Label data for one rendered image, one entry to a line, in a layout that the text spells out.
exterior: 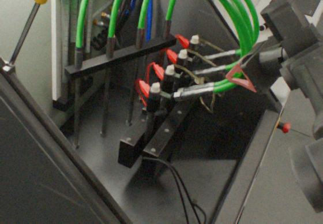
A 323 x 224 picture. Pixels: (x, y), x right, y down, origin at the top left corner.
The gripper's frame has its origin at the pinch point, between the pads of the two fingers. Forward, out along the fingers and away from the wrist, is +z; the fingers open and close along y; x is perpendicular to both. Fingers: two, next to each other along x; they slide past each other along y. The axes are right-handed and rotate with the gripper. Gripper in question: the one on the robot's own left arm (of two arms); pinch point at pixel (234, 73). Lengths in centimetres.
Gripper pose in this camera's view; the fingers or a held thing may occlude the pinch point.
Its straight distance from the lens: 93.7
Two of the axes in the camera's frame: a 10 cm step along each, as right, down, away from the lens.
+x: 5.8, 7.9, 1.8
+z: -4.9, 1.6, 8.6
